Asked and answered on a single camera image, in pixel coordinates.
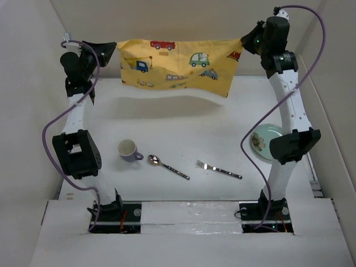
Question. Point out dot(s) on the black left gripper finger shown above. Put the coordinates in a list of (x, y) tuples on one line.
[(105, 49), (104, 59)]

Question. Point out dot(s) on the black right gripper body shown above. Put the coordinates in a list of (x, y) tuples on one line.
[(263, 46)]

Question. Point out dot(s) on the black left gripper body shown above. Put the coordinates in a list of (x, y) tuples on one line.
[(88, 60)]

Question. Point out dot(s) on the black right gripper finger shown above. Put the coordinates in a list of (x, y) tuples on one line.
[(252, 45), (255, 32)]

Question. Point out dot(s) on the yellow car-print cloth placemat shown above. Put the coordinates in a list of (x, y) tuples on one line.
[(174, 65)]

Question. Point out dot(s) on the green floral ceramic plate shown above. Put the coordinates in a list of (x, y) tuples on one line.
[(260, 139)]

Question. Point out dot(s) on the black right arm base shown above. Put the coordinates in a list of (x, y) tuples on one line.
[(255, 218)]

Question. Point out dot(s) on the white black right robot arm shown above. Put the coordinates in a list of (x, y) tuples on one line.
[(298, 136)]

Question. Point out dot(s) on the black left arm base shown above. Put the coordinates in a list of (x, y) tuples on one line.
[(120, 220)]

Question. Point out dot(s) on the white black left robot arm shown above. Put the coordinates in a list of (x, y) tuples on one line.
[(75, 148)]

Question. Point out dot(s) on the purple ceramic mug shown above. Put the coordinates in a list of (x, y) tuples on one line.
[(128, 151)]

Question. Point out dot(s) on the silver spoon patterned handle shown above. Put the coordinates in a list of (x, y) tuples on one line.
[(155, 161)]

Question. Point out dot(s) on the silver fork patterned handle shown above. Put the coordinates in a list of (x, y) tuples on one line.
[(205, 166)]

